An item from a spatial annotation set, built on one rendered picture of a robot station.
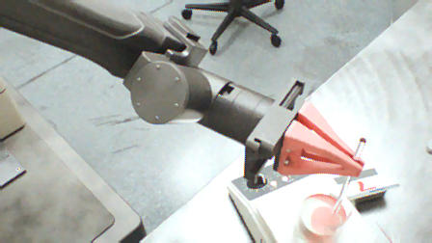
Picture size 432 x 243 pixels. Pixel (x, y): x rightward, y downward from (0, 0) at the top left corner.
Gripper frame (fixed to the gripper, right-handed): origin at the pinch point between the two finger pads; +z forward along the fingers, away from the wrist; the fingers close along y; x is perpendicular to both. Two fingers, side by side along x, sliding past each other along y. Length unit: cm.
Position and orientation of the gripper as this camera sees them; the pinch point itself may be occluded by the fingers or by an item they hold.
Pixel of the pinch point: (353, 166)
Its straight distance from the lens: 42.6
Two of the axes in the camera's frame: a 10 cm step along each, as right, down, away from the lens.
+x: 0.2, 6.4, 7.7
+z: 8.4, 4.0, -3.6
